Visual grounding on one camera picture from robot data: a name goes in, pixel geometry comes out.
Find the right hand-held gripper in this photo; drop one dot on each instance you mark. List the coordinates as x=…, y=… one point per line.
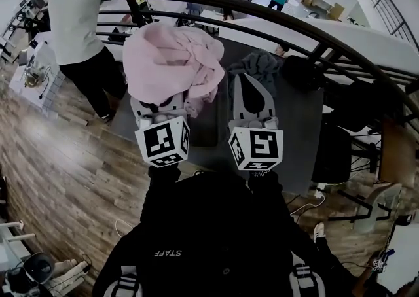
x=258, y=145

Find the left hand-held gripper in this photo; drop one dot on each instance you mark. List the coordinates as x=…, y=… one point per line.
x=162, y=140

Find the dark grey laundry garment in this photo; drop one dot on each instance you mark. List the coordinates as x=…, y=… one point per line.
x=258, y=63

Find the black laundry garment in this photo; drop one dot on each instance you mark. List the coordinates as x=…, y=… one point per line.
x=301, y=71

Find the pink laundry garment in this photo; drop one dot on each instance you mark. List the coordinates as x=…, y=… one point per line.
x=170, y=60

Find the person's left forearm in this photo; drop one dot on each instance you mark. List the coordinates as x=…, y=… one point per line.
x=165, y=176

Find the person's right forearm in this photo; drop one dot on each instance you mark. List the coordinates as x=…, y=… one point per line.
x=265, y=182

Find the black bag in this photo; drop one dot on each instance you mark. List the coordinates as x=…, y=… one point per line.
x=363, y=106

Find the person's black hoodie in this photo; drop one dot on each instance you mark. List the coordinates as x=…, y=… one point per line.
x=209, y=240

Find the cardboard box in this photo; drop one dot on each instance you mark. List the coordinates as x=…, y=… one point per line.
x=336, y=11

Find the white table with equipment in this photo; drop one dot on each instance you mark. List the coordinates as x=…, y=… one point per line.
x=36, y=70

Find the person's white shoe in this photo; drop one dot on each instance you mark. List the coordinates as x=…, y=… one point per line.
x=319, y=232

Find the brown wooden board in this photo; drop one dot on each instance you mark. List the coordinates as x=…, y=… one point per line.
x=393, y=151

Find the white plastic chair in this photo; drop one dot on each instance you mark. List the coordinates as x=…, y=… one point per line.
x=379, y=205

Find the white and black device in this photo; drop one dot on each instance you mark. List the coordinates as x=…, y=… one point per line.
x=37, y=268

